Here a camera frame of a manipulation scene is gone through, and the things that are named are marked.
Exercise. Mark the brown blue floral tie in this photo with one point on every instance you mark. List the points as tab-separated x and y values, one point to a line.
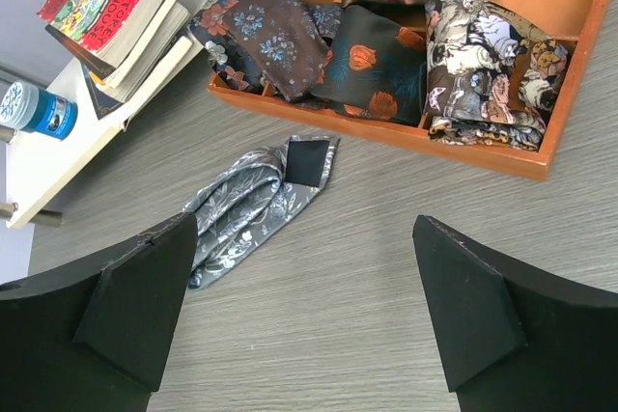
282	38

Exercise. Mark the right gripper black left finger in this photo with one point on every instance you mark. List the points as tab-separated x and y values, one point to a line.
94	334

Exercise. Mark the blue jar white lid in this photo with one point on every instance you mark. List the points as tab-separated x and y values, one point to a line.
29	108

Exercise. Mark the white two-tier shelf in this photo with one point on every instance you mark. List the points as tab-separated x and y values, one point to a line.
39	167

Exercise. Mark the cat pattern tie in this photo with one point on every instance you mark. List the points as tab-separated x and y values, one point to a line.
493	77

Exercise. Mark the black orange flower tie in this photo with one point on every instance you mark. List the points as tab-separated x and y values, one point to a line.
375	69

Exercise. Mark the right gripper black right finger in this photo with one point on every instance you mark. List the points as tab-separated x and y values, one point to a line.
511	336

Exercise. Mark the grey floral tie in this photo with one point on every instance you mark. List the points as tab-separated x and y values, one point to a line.
262	192

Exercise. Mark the orange wooden divided tray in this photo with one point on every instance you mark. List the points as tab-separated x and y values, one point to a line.
577	23

